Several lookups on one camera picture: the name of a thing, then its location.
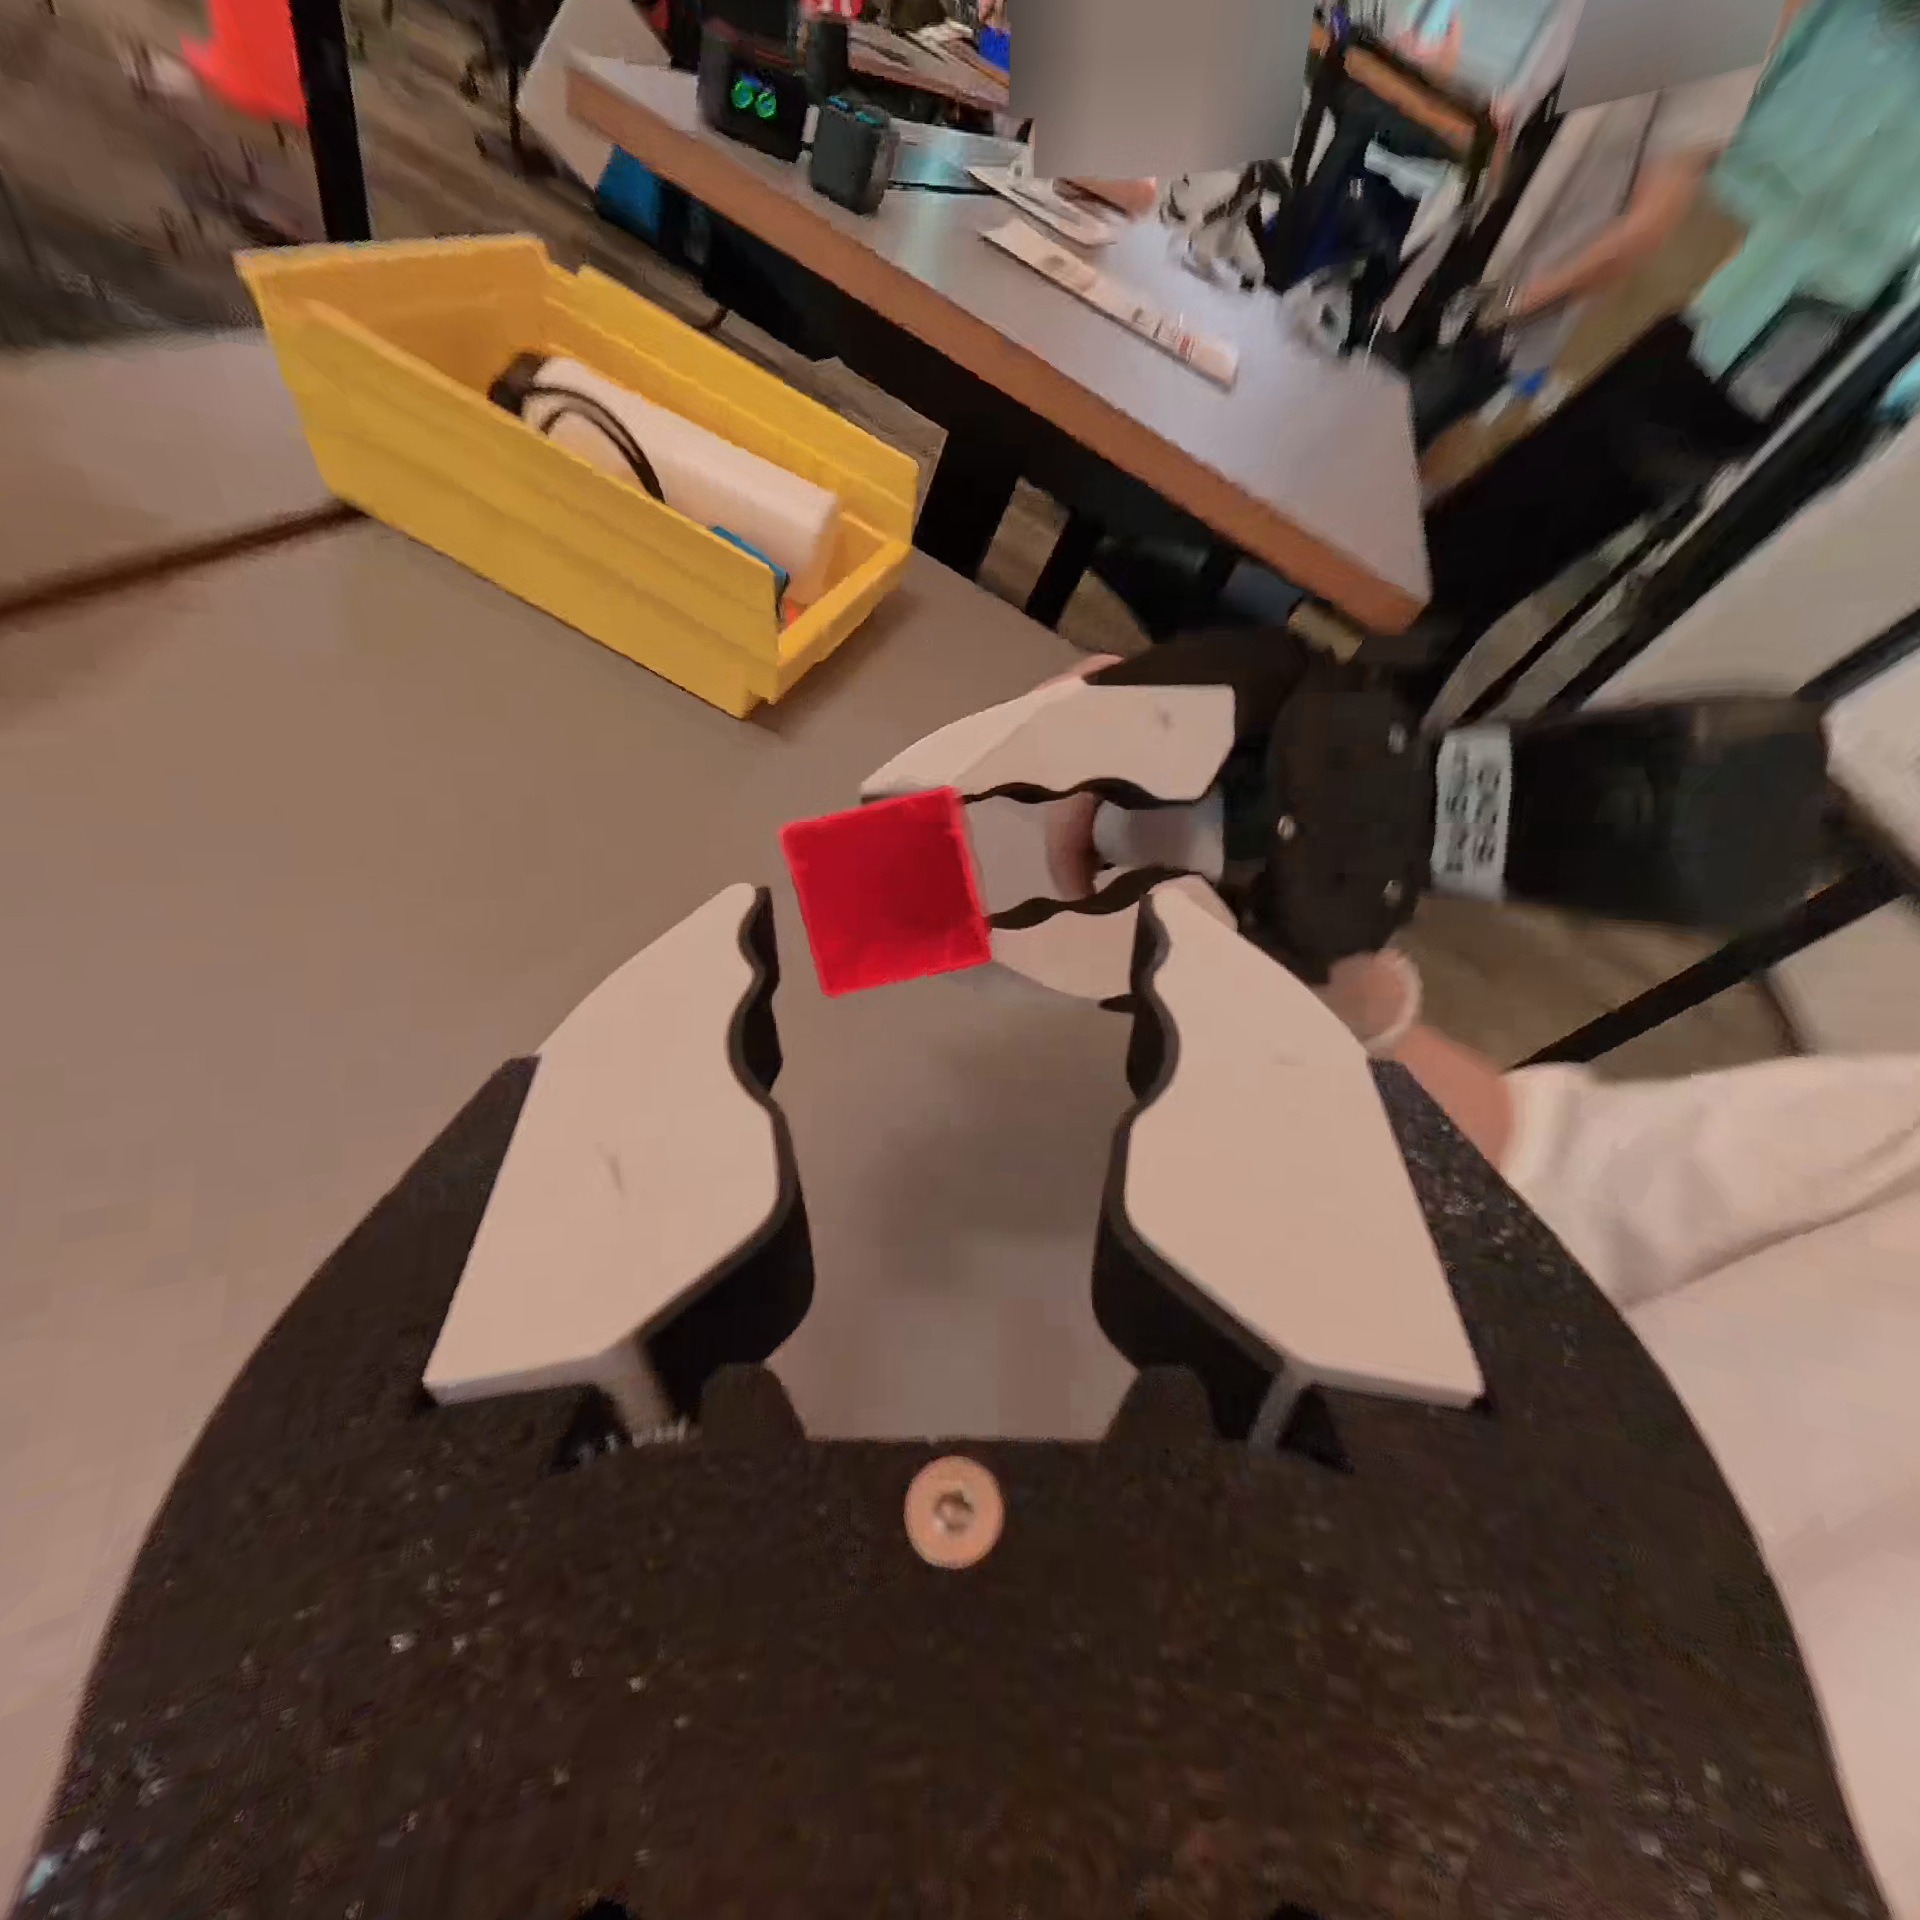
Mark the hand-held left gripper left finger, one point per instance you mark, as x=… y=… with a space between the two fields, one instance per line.
x=614 y=1217

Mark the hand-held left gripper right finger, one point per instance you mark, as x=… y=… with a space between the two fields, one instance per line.
x=1291 y=1217

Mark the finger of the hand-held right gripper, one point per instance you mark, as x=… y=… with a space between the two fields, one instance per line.
x=1112 y=737
x=1112 y=931

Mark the red block with round knob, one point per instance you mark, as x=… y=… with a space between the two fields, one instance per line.
x=892 y=900

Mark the blue and black sponge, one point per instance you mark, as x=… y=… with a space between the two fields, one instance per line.
x=750 y=571

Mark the white cylinder with black cap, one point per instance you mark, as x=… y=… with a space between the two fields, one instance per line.
x=706 y=480

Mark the yellow plastic bin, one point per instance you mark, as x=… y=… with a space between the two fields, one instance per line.
x=481 y=496

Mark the person's right forearm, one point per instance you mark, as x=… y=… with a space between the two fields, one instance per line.
x=1456 y=1086

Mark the person's right hand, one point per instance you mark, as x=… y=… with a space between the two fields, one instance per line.
x=1374 y=1006

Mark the grey desk with wooden edge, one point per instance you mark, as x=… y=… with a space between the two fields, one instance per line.
x=1171 y=420

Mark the paper sheet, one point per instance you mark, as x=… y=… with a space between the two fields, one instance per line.
x=1112 y=300

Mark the small black box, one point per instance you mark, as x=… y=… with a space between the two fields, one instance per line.
x=853 y=151

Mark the black clock with green display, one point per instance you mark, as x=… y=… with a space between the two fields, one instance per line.
x=750 y=96

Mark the orange traffic cone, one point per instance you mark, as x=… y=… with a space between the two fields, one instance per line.
x=257 y=56

